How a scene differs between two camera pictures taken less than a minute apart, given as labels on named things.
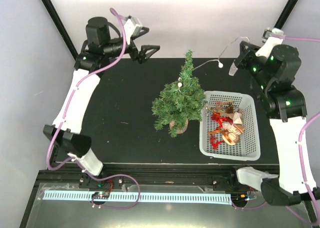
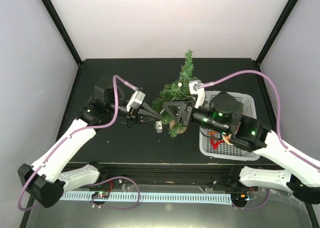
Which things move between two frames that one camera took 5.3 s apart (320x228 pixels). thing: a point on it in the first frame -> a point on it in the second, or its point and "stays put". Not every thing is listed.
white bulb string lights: [220, 65] -> [185, 96]
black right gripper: [245, 54] -> [184, 112]
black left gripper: [141, 56] -> [145, 109]
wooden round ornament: [230, 138] stays put
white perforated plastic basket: [229, 127] stays put
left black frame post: [47, 3] stays put
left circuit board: [100, 194] stays put
